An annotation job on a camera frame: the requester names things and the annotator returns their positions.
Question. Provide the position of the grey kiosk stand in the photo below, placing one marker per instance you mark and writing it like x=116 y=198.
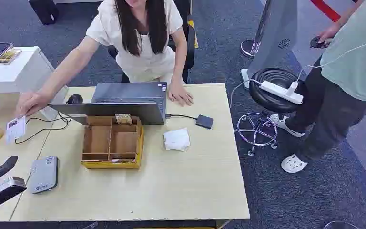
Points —
x=277 y=28

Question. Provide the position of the white power strip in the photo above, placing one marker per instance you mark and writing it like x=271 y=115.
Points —
x=277 y=91

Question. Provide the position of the grey laptop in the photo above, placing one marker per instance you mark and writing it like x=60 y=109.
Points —
x=129 y=96

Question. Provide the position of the black office chair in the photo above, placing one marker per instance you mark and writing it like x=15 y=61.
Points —
x=190 y=47

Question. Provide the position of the gold patterned phone case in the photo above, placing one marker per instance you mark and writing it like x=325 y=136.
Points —
x=9 y=56

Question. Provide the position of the white clog shoe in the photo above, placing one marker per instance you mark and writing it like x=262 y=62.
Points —
x=293 y=163
x=285 y=124

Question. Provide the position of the red barrier belt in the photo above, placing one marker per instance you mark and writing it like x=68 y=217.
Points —
x=326 y=10

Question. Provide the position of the white photo card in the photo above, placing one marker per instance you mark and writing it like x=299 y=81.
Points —
x=15 y=129

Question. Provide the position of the flat white card pile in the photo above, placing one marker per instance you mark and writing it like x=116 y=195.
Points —
x=123 y=160

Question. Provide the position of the person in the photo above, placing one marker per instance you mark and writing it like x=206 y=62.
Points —
x=353 y=63
x=145 y=63

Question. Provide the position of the person's right hand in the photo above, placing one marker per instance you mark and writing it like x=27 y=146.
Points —
x=329 y=33
x=33 y=101

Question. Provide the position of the black round stool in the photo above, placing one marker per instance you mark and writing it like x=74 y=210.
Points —
x=269 y=94

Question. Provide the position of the white folded tissue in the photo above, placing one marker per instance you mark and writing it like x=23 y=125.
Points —
x=176 y=139

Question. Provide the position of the white charger plug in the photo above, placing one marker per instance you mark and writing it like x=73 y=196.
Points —
x=293 y=88

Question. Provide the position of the person's left hand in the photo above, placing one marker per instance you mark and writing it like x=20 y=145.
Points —
x=180 y=93

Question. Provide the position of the black bin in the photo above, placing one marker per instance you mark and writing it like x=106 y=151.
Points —
x=45 y=11

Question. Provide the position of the brown card stack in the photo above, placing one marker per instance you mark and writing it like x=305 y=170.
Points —
x=123 y=118

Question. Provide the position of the white cabinet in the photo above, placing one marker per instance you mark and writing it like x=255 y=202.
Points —
x=18 y=72

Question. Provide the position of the black computer mouse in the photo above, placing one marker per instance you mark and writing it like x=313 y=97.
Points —
x=75 y=99

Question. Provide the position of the chrome stanchion post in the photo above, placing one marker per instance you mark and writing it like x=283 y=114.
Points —
x=250 y=48

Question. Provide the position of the black handheld controller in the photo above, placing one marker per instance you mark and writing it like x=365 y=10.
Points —
x=315 y=42

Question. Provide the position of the wooden compartment box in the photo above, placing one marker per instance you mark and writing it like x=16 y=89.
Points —
x=113 y=164

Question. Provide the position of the small black card reader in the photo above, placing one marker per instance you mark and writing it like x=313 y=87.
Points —
x=204 y=122

